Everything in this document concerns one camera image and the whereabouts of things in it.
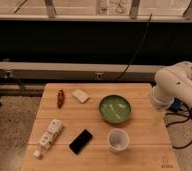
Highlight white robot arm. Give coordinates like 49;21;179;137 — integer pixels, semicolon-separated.
150;61;192;110

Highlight green ceramic bowl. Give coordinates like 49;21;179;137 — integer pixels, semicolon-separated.
99;95;132;124

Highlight white rectangular block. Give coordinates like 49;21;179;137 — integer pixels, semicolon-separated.
72;89;90;103

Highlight red chili pepper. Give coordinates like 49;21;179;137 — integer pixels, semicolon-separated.
57;89;65;109

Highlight black smartphone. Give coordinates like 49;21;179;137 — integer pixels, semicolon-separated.
69;129;93;155

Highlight white plastic bottle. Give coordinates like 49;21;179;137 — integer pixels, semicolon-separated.
33;119;63;159

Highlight blue device on floor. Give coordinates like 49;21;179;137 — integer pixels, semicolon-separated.
169;99;181;113

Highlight black hanging cable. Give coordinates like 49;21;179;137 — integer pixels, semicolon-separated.
116;13;154;83

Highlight black floor cables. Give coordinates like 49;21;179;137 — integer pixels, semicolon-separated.
164;101;192;150

